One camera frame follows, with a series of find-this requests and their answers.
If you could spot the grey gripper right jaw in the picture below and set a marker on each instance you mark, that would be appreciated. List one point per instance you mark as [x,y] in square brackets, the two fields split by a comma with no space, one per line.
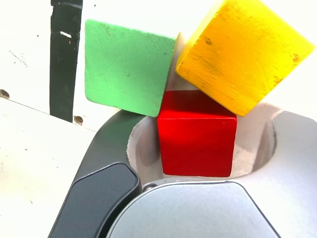
[292,173]

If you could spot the red cube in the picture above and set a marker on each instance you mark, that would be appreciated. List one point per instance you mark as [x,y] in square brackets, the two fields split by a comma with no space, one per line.
[195,143]

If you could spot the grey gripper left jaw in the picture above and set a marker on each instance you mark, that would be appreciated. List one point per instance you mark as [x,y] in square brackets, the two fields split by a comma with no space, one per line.
[99,188]

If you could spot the yellow cube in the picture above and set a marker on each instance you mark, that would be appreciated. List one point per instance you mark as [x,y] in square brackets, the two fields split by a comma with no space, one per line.
[242,49]

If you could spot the black tape strip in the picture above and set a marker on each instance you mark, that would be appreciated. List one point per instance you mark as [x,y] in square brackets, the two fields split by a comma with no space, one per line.
[64,74]

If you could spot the green cube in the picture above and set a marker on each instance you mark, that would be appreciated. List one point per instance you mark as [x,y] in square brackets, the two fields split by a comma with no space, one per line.
[123,67]

